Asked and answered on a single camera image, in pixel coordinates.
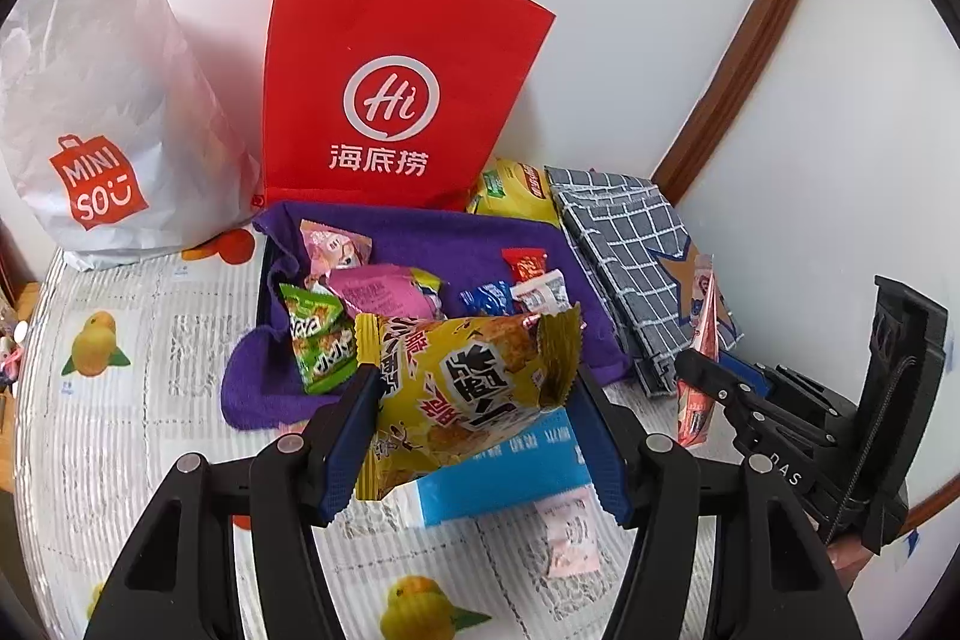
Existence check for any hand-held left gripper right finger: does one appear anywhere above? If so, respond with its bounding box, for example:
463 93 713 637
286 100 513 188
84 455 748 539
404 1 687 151
570 366 852 640

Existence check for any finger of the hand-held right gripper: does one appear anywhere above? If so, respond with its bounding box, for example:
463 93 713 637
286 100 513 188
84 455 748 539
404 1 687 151
673 351 835 451
724 364 781 386

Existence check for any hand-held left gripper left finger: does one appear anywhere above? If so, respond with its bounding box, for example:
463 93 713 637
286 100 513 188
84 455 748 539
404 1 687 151
82 366 383 640

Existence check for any long pink strip snack packet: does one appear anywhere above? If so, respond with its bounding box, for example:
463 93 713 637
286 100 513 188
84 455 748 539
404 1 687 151
675 255 722 447

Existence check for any yellow chip packet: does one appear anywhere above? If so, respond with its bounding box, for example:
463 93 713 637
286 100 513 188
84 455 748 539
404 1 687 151
352 302 584 502

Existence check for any white snack packet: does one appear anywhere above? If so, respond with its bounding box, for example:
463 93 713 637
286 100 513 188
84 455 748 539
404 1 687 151
514 269 571 316

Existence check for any person's right hand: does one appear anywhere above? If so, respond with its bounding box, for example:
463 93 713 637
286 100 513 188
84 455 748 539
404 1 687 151
829 535 872 592

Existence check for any blue and white box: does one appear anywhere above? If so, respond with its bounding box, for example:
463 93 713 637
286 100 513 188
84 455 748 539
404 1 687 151
416 407 601 528

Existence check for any pale pink small packet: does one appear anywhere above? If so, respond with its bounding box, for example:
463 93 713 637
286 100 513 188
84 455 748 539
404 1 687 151
541 497 602 577

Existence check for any green snack packet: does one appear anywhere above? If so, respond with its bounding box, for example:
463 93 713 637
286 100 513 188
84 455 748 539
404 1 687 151
279 282 359 395

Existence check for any pink cartoon snack packet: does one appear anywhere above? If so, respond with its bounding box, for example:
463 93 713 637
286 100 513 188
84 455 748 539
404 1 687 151
326 263 443 320

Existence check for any blue wrapped candy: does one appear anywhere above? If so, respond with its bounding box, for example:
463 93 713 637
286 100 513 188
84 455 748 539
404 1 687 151
459 281 518 317

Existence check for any red wrapped candy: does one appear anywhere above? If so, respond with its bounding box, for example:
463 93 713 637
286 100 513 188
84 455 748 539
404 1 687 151
501 248 548 285

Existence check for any pink triangular candy packet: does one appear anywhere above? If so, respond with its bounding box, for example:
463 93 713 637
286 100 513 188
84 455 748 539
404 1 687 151
300 218 374 275

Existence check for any grey checked folded cloth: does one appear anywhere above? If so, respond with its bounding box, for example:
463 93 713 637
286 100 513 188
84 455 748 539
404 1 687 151
544 164 743 397

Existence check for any fruit print tablecloth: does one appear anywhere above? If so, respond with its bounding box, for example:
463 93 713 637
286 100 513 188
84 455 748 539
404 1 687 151
11 227 923 640

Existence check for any purple towel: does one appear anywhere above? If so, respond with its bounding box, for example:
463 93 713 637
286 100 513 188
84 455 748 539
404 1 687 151
220 199 635 432

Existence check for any yellow snack bag green label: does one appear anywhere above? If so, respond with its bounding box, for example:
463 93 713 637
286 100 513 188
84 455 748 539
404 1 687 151
466 158 562 226

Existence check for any red paper bag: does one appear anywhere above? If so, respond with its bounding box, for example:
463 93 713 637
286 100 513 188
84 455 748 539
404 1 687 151
262 0 557 214

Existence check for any white plastic shopping bag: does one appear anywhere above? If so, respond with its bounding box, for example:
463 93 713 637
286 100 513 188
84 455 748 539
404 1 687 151
0 0 263 272

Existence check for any brown wooden door frame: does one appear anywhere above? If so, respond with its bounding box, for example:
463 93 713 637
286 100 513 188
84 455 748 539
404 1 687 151
651 0 837 210

